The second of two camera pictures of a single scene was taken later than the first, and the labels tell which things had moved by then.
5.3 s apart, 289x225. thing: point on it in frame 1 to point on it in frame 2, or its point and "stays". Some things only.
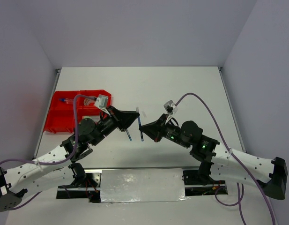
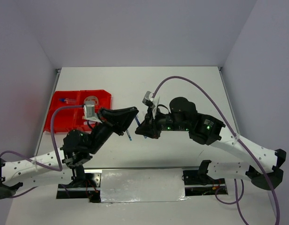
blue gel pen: (129, 136) stays
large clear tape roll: (87, 101) stays
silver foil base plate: (144, 185) stays
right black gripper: (155, 130) to (150, 129)
